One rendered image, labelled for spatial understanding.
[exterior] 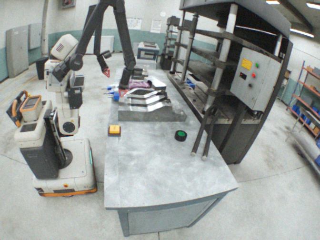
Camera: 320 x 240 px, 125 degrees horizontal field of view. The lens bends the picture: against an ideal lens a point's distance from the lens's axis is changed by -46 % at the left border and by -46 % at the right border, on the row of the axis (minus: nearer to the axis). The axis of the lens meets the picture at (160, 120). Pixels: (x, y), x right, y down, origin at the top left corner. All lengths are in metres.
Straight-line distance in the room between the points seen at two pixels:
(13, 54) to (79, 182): 5.69
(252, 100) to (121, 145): 0.91
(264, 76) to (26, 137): 1.64
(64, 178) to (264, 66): 1.78
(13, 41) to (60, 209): 5.79
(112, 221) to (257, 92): 1.57
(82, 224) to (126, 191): 0.91
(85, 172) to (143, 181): 0.80
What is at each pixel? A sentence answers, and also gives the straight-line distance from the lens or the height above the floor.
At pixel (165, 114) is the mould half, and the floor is 0.87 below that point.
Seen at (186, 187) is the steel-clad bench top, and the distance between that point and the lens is 0.77.
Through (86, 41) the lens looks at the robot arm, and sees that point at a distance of 0.84.
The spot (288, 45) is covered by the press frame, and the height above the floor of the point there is 1.73.
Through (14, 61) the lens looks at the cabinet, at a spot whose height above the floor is 0.63.
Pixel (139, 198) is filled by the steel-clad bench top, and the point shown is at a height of 0.80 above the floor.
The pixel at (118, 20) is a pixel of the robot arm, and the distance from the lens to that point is 0.84.
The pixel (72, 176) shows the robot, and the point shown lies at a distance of 1.45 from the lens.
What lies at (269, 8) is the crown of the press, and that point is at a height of 1.95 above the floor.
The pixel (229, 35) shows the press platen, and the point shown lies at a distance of 1.23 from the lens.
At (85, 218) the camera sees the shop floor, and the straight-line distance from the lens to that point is 1.55.
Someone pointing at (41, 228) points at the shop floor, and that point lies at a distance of 1.69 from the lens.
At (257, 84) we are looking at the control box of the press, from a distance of 1.11.
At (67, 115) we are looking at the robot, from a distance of 1.16.
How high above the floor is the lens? 1.43
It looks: 33 degrees down
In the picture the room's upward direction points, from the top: 11 degrees clockwise
